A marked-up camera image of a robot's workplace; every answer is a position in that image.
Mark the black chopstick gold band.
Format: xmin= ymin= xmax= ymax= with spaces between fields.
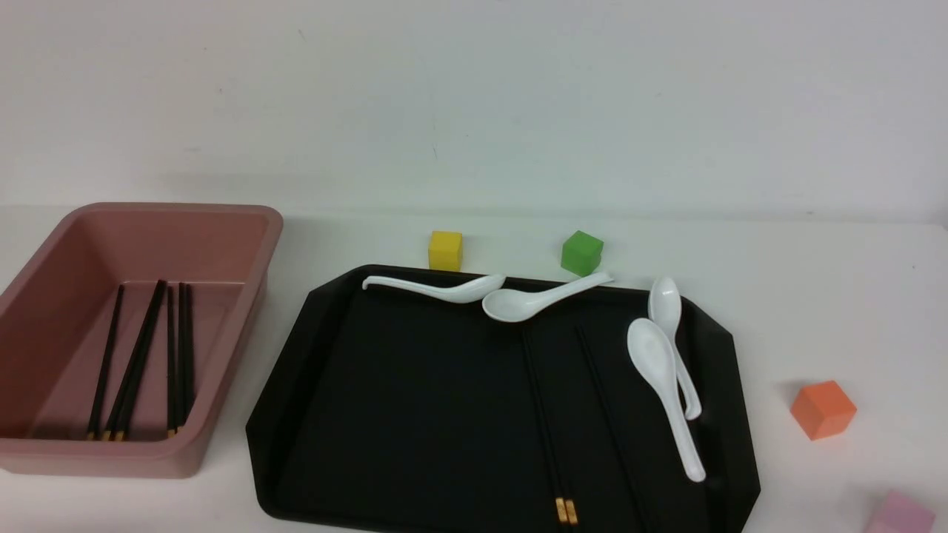
xmin=521 ymin=326 xmax=571 ymax=532
xmin=524 ymin=337 xmax=578 ymax=532

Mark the white spoon far left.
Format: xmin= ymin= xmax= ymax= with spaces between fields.
xmin=361 ymin=274 xmax=507 ymax=304

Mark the white spoon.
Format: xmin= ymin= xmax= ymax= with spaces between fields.
xmin=647 ymin=276 xmax=702 ymax=421
xmin=481 ymin=271 xmax=614 ymax=323
xmin=627 ymin=318 xmax=707 ymax=483
xmin=361 ymin=274 xmax=507 ymax=304

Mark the yellow cube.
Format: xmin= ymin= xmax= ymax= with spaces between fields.
xmin=427 ymin=232 xmax=463 ymax=271

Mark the white spoon centre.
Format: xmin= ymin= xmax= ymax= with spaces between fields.
xmin=481 ymin=271 xmax=614 ymax=323

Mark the green cube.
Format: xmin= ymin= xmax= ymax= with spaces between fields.
xmin=560 ymin=230 xmax=605 ymax=277

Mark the black plastic tray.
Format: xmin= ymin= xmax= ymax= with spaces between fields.
xmin=246 ymin=264 xmax=761 ymax=532

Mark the black chopstick on tray right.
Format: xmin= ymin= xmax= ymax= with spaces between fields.
xmin=573 ymin=325 xmax=650 ymax=532

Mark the white spoon back right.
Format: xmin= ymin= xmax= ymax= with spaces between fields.
xmin=647 ymin=276 xmax=702 ymax=421

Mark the white spoon front right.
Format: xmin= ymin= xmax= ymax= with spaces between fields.
xmin=627 ymin=318 xmax=707 ymax=483

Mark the pink plastic bin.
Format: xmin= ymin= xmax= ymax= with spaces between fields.
xmin=1 ymin=203 xmax=282 ymax=478

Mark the orange cube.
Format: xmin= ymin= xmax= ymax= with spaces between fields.
xmin=791 ymin=379 xmax=858 ymax=441

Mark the black chopstick bin leftmost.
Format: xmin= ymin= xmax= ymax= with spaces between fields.
xmin=86 ymin=284 xmax=125 ymax=440

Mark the pink cube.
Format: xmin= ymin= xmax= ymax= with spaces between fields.
xmin=864 ymin=489 xmax=937 ymax=532

